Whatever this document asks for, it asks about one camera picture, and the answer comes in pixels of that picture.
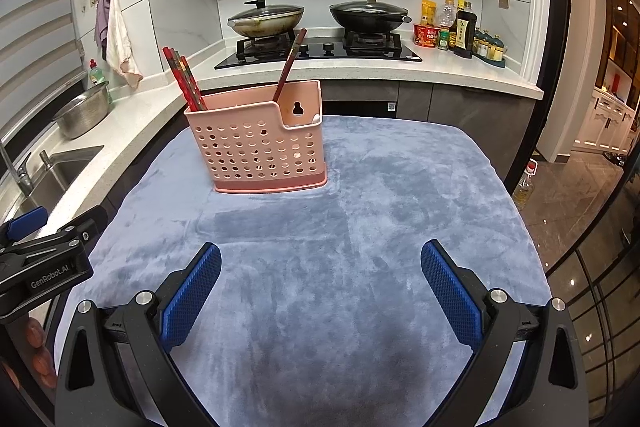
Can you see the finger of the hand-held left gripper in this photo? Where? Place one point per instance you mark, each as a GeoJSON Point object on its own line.
{"type": "Point", "coordinates": [30, 221]}
{"type": "Point", "coordinates": [80, 222]}

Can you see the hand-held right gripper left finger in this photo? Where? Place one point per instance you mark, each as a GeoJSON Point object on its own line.
{"type": "Point", "coordinates": [192, 297]}

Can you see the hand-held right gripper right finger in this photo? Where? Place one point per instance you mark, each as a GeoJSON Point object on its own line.
{"type": "Point", "coordinates": [450, 292]}

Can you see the pink perforated utensil holder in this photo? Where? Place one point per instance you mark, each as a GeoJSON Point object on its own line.
{"type": "Point", "coordinates": [260, 157]}

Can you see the bundle of red chopsticks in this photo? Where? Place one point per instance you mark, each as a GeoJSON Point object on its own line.
{"type": "Point", "coordinates": [177, 77]}

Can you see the red chopstick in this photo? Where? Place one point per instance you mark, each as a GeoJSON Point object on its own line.
{"type": "Point", "coordinates": [290, 62]}
{"type": "Point", "coordinates": [187, 77]}
{"type": "Point", "coordinates": [183, 77]}
{"type": "Point", "coordinates": [192, 77]}

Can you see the person's left hand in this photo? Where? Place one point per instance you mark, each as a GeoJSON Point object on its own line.
{"type": "Point", "coordinates": [40, 347]}

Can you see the steel kitchen sink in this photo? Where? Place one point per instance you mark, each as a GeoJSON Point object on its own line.
{"type": "Point", "coordinates": [60, 177]}

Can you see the steel kitchen faucet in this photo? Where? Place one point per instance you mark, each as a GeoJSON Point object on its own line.
{"type": "Point", "coordinates": [17, 172]}

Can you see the steel colander bowl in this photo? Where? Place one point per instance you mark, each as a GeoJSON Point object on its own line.
{"type": "Point", "coordinates": [82, 112]}

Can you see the cooking oil bottle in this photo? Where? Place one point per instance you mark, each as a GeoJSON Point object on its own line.
{"type": "Point", "coordinates": [525, 189]}

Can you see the blue-grey plush towel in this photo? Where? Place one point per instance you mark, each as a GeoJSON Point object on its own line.
{"type": "Point", "coordinates": [325, 257]}

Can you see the green dish soap bottle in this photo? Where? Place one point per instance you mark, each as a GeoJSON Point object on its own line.
{"type": "Point", "coordinates": [97, 79]}

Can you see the grey base cabinet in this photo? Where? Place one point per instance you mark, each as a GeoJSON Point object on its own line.
{"type": "Point", "coordinates": [475, 117]}

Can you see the white stained hanging cloth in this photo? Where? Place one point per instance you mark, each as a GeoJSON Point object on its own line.
{"type": "Point", "coordinates": [120, 42]}

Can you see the purple hanging cloth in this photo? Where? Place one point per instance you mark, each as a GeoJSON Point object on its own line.
{"type": "Point", "coordinates": [102, 22]}

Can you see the black built-in oven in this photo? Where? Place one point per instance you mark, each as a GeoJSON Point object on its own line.
{"type": "Point", "coordinates": [360, 108]}

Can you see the striped window blind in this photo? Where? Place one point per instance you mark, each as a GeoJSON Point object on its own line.
{"type": "Point", "coordinates": [35, 7]}

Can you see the white ceramic spoon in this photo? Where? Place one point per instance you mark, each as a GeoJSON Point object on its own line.
{"type": "Point", "coordinates": [316, 119]}

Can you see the white sideboard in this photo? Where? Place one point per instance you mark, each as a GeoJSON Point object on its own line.
{"type": "Point", "coordinates": [607, 122]}

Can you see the teal seasoning jar tray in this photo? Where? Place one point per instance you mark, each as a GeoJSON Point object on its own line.
{"type": "Point", "coordinates": [492, 62]}

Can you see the small green-capped spice jar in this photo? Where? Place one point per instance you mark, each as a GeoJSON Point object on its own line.
{"type": "Point", "coordinates": [444, 41]}

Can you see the black glass gas stove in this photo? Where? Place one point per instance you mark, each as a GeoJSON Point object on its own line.
{"type": "Point", "coordinates": [280, 59]}

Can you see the red instant noodle cup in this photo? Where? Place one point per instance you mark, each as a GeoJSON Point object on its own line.
{"type": "Point", "coordinates": [426, 35]}

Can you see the dark soy sauce bottle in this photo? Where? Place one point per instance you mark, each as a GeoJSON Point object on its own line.
{"type": "Point", "coordinates": [464, 34]}

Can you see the clear bottle with orange cap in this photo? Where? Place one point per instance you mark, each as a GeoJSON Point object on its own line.
{"type": "Point", "coordinates": [446, 14]}

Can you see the lidded wok left burner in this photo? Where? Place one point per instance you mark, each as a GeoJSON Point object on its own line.
{"type": "Point", "coordinates": [265, 11]}

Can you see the yellow seasoning packet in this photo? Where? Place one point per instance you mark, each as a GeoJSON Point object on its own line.
{"type": "Point", "coordinates": [427, 12]}

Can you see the black frying pan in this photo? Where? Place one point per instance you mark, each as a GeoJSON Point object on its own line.
{"type": "Point", "coordinates": [370, 22]}

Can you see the black framed glass door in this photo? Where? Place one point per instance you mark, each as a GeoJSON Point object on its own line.
{"type": "Point", "coordinates": [562, 32]}

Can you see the dark bottle with yellow cap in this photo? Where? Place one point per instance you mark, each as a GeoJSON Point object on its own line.
{"type": "Point", "coordinates": [465, 6]}

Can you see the wooden display shelf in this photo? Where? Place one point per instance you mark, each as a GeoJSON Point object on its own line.
{"type": "Point", "coordinates": [620, 37]}

